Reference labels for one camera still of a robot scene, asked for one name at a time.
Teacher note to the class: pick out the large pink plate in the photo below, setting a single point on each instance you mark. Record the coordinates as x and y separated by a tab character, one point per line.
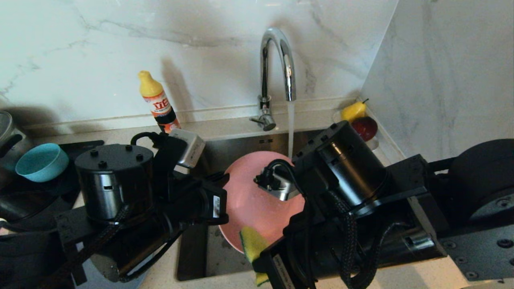
249	200

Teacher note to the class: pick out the yellow-capped orange dish soap bottle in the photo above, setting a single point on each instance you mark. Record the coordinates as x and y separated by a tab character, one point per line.
160	104

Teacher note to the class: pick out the yellow pear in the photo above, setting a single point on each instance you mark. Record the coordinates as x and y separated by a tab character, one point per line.
353	111

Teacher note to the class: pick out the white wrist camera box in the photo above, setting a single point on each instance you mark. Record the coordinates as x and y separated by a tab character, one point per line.
281	186
188	148

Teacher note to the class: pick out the black frying pan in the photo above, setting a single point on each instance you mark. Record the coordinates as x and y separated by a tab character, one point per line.
24	200

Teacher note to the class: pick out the small white fruit dish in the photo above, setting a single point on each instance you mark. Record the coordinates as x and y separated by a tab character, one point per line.
373	143

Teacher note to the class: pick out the stainless steel sink basin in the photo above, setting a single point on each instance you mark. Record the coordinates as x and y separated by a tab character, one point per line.
241	146

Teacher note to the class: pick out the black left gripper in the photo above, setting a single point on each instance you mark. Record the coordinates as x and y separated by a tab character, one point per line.
196	200

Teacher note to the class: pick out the black glass induction cooktop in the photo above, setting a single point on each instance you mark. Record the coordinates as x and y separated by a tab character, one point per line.
92	143

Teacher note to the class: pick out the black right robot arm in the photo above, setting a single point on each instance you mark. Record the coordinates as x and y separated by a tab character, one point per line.
361	172

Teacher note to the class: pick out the chrome gooseneck faucet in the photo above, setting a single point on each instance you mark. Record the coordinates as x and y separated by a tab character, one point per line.
264	80

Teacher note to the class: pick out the dark red apple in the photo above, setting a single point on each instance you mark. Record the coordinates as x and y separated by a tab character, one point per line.
367	126

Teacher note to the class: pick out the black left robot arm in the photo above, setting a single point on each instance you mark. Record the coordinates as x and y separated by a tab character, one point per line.
112	180

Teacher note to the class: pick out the teal bowl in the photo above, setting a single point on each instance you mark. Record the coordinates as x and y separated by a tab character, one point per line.
40	160

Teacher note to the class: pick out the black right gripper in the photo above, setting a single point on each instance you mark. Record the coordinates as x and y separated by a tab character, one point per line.
285	269

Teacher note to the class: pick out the large blue-grey plate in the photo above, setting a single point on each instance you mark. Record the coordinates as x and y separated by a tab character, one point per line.
96	281

